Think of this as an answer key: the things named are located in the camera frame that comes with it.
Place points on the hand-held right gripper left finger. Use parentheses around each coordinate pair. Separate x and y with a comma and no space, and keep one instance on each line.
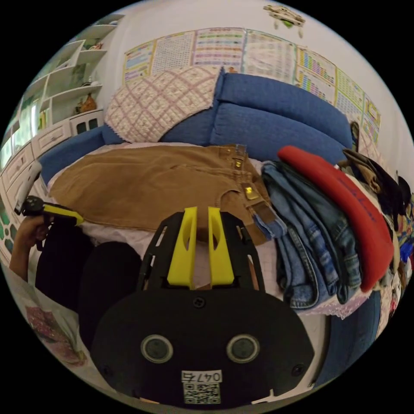
(181,252)

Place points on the person's left hand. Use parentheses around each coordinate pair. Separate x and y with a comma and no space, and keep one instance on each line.
(27,237)

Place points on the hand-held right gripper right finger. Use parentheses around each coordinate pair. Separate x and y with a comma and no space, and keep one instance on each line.
(220,255)

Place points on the person's left forearm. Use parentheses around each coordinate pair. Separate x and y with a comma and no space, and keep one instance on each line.
(20,265)

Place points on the pile of clothes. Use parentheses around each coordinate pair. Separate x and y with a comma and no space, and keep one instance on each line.
(323,220)

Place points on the pink checked quilted pillow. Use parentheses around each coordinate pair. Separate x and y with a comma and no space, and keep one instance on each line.
(155,106)

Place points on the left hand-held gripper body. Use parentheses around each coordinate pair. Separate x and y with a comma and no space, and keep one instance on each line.
(32,205)

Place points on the brown pants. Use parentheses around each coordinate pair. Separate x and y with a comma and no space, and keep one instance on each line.
(139,181)

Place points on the blue cushion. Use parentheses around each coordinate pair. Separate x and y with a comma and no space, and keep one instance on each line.
(275,129)
(268,89)

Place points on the white shelf cupboard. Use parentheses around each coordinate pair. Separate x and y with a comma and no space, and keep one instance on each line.
(58,106)

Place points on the blue bed with pink sheet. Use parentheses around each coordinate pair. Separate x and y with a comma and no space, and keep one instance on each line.
(108,231)

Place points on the person's body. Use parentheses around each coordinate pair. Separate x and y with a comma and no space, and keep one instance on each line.
(97,278)

